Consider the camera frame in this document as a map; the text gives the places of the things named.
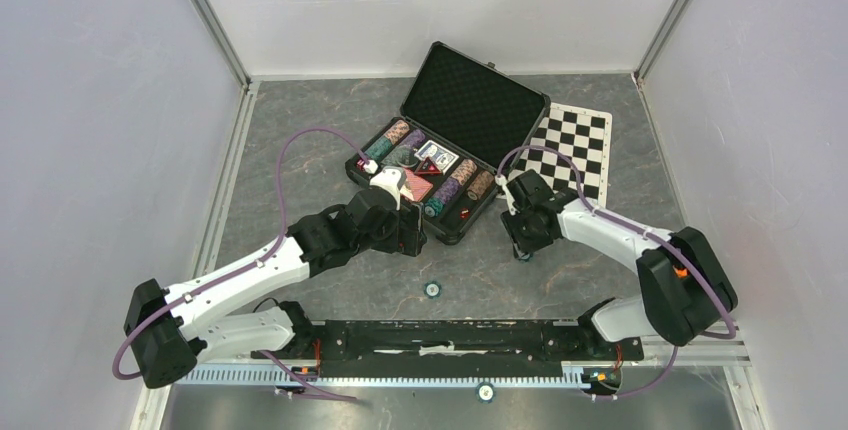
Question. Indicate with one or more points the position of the black poker case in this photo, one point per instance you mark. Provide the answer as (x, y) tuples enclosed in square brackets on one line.
[(475, 111)]

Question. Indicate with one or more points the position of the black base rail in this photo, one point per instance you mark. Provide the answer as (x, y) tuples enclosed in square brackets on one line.
[(452, 348)]

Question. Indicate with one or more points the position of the blue playing card deck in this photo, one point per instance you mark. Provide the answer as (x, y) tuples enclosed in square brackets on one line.
[(442, 157)]

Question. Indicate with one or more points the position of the black white chessboard mat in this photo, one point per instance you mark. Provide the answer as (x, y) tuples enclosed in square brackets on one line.
[(584, 137)]

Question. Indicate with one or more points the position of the red playing card deck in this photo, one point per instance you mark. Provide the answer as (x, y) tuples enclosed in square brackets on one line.
[(416, 188)]

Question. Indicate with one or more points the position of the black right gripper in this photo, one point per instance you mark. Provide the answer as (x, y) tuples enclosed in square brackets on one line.
[(521, 245)]

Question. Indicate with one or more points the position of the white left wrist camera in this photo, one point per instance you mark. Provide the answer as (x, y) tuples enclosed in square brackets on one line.
[(390, 179)]

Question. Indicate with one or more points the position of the brown poker chip stack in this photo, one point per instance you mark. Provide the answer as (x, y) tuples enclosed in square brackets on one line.
[(480, 185)]

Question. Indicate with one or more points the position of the green yellow blue chip stack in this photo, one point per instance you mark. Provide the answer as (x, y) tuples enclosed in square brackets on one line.
[(390, 158)]

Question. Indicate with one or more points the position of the pink poker chip stack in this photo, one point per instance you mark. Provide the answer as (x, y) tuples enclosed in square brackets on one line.
[(397, 131)]

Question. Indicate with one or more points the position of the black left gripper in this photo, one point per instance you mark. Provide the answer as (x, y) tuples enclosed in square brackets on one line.
[(407, 240)]

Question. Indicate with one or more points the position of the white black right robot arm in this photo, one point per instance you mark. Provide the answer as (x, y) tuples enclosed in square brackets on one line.
[(684, 289)]

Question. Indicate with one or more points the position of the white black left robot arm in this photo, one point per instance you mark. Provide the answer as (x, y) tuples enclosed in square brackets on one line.
[(170, 330)]

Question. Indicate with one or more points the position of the purple poker chip stack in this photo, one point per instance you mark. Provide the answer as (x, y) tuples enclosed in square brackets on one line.
[(413, 141)]

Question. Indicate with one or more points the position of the orange blue poker chip stack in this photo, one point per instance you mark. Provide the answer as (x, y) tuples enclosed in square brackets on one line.
[(464, 171)]

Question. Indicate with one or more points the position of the clear dealer button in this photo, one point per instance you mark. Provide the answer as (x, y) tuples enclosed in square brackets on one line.
[(407, 160)]

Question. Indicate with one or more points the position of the teal poker chip stack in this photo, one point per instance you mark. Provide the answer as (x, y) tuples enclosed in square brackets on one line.
[(379, 149)]

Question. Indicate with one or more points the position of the black red all-in triangle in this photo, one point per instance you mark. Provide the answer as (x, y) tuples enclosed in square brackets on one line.
[(427, 167)]

